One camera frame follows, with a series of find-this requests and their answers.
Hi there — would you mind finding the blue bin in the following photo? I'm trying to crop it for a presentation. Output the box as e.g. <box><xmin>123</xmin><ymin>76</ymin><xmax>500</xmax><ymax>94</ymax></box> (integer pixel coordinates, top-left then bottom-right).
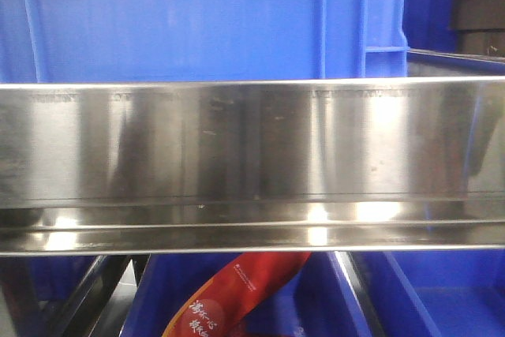
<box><xmin>118</xmin><ymin>250</ymin><xmax>376</xmax><ymax>337</ymax></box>
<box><xmin>354</xmin><ymin>249</ymin><xmax>504</xmax><ymax>336</ymax></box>

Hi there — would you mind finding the blue bin lower right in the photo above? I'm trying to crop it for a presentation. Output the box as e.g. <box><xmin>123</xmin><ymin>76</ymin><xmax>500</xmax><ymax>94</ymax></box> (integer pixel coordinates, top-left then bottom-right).
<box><xmin>354</xmin><ymin>249</ymin><xmax>504</xmax><ymax>336</ymax></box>

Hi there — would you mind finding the large blue crate upper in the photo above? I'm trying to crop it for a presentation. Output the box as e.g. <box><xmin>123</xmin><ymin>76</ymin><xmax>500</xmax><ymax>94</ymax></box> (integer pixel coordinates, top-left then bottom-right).
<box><xmin>1</xmin><ymin>0</ymin><xmax>408</xmax><ymax>83</ymax></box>

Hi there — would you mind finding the blue bin lower middle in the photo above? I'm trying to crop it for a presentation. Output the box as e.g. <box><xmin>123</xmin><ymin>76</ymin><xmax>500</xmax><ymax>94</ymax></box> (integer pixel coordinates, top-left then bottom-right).
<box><xmin>118</xmin><ymin>250</ymin><xmax>376</xmax><ymax>337</ymax></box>

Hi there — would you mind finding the red printed bag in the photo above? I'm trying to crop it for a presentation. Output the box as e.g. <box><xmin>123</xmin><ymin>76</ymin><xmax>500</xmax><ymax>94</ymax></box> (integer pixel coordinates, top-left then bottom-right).
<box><xmin>163</xmin><ymin>252</ymin><xmax>311</xmax><ymax>336</ymax></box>

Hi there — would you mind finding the steel shelf beam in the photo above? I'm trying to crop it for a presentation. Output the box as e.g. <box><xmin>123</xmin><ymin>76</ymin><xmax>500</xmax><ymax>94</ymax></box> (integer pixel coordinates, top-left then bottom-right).
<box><xmin>1</xmin><ymin>76</ymin><xmax>504</xmax><ymax>256</ymax></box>

